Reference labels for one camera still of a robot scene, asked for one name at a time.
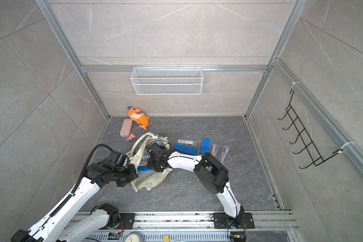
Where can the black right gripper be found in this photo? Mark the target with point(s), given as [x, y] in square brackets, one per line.
[150, 165]

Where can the pink rectangular case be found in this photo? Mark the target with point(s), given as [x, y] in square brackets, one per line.
[126, 128]

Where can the white wire mesh basket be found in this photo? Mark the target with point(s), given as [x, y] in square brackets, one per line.
[167, 80]

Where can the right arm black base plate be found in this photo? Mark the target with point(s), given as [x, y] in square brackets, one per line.
[222, 220]

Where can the blue compass set case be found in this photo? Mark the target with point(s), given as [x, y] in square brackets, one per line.
[205, 146]

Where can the clear labelled compass case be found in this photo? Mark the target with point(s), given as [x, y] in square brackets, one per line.
[187, 142]

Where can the beige canvas bag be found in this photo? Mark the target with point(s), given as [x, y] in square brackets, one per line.
[139, 157]

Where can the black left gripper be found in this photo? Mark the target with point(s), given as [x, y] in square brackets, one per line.
[134, 175]

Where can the pink bear figurine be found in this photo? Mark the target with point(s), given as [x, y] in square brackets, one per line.
[131, 137]

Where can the orange plush shark toy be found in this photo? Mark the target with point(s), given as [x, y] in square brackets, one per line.
[137, 115]

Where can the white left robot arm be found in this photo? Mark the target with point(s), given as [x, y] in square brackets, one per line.
[102, 166]

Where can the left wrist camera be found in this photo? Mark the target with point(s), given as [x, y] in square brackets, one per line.
[116, 159]

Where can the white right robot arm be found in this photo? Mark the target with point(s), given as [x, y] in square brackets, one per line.
[210, 172]

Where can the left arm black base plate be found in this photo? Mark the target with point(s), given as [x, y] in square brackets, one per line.
[123, 221]

